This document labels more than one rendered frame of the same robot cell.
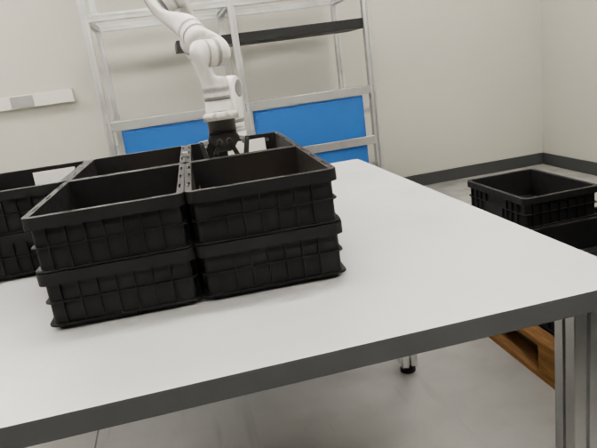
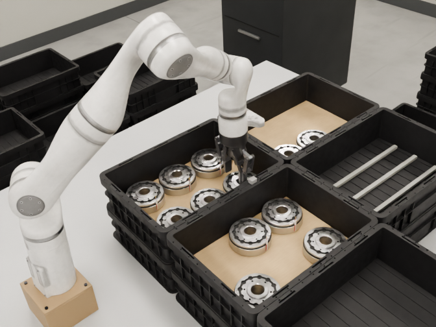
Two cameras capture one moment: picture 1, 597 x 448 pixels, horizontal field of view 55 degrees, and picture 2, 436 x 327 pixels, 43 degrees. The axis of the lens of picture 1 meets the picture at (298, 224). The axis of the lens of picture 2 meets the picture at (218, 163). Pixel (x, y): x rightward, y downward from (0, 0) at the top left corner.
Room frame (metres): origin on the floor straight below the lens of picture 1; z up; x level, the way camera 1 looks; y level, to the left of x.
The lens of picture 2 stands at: (2.18, 1.17, 1.82)
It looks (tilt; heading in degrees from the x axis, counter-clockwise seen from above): 38 degrees down; 241
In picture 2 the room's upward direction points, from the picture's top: 3 degrees counter-clockwise
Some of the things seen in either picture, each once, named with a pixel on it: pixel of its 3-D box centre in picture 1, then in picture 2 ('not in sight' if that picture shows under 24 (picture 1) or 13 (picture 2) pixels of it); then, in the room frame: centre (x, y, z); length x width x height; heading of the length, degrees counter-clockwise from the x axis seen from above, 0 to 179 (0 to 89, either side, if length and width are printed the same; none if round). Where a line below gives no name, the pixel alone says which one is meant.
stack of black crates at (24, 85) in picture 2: not in sight; (39, 110); (1.77, -1.35, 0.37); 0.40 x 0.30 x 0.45; 11
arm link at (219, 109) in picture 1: (218, 108); (238, 116); (1.55, 0.17, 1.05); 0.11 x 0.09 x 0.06; 8
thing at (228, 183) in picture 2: not in sight; (241, 182); (1.56, 0.20, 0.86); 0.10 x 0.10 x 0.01
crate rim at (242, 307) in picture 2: (133, 164); (272, 231); (1.64, 0.44, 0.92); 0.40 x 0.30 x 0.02; 8
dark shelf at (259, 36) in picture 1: (269, 36); not in sight; (3.91, 0.03, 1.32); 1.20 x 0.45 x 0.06; 101
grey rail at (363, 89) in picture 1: (244, 107); not in sight; (3.66, 0.23, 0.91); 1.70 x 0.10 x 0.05; 101
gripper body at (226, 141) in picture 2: (223, 133); (233, 141); (1.57, 0.17, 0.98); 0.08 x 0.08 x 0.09
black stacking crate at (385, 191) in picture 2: (122, 214); (379, 174); (1.24, 0.38, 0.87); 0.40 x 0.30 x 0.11; 8
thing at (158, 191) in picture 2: not in sight; (145, 193); (1.80, 0.09, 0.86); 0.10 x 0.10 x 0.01
